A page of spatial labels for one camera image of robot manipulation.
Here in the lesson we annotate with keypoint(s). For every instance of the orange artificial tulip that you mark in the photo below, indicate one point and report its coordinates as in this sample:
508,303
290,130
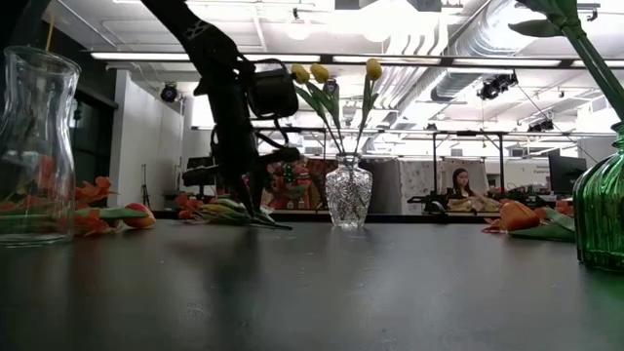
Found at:
517,214

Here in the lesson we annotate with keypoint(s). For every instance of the green stems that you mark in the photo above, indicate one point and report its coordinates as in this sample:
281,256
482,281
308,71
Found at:
592,58

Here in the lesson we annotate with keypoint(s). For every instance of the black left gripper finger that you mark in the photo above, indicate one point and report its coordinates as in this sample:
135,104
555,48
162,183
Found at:
264,192
246,200

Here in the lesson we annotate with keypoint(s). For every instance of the round black ceiling camera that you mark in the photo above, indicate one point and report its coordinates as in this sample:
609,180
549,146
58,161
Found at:
169,92

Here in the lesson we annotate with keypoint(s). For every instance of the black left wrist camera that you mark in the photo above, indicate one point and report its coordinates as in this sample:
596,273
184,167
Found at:
273,92

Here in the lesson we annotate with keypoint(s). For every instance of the red patterned backdrop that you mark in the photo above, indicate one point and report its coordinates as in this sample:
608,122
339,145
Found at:
290,187

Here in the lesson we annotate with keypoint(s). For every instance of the round white ceiling fixture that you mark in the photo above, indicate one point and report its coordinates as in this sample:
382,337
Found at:
298,28

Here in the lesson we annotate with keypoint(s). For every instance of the thin black background tripod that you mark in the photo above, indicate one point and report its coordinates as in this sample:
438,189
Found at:
144,187

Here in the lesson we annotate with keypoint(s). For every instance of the clear cut-glass vase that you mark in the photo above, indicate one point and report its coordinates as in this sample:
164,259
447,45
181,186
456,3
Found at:
348,192

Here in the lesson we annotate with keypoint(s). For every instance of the person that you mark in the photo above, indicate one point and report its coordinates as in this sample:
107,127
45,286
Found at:
462,183

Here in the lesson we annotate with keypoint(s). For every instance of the green glass vase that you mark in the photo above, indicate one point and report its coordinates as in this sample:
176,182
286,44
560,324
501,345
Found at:
602,205

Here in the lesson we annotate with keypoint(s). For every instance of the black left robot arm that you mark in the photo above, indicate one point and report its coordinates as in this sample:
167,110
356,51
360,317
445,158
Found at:
205,39

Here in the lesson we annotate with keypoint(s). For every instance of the smooth clear glass vase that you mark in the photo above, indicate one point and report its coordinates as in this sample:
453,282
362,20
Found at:
34,146

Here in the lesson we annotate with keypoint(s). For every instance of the silver ceiling duct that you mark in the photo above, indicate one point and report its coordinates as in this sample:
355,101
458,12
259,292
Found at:
468,58

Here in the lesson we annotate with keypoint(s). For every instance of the orange-yellow artificial tulip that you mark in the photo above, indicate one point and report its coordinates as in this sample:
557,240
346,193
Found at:
139,215

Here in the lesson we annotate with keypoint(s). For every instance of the yellow artificial tulip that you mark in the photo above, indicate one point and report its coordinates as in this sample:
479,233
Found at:
320,73
300,73
374,69

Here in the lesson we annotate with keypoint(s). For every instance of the black table mat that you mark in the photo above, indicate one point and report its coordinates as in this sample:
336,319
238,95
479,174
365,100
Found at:
312,292

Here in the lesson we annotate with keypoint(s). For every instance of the black ceiling spotlight cluster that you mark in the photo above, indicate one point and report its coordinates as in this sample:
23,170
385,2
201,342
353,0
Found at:
497,85
541,126

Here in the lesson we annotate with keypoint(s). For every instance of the black background robot arm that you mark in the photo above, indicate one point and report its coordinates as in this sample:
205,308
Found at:
431,204

